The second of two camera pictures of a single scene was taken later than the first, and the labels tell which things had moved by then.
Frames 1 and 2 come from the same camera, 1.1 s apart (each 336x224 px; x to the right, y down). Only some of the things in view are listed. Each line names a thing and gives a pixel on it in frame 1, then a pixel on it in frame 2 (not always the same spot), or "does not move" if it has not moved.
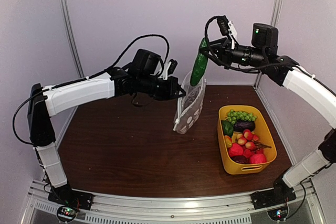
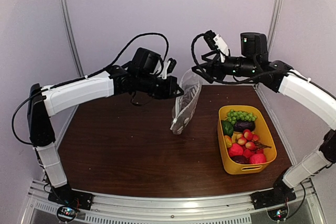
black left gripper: [170, 93] does not move
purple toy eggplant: [241, 125] does not move
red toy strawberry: [235, 150] does not move
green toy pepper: [228, 128] does not move
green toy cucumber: [199, 68] -> [187, 96]
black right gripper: [222, 50] -> [216, 65]
